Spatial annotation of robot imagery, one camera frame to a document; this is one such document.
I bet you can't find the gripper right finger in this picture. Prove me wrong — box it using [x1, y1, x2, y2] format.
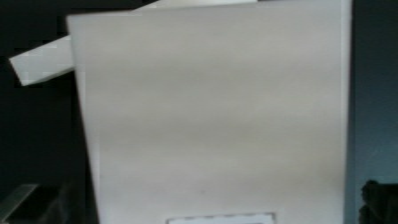
[359, 180, 398, 224]

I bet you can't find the small white tagged block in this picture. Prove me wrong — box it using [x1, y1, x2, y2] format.
[68, 0, 352, 224]

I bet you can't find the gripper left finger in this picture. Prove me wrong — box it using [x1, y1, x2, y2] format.
[0, 184, 40, 224]

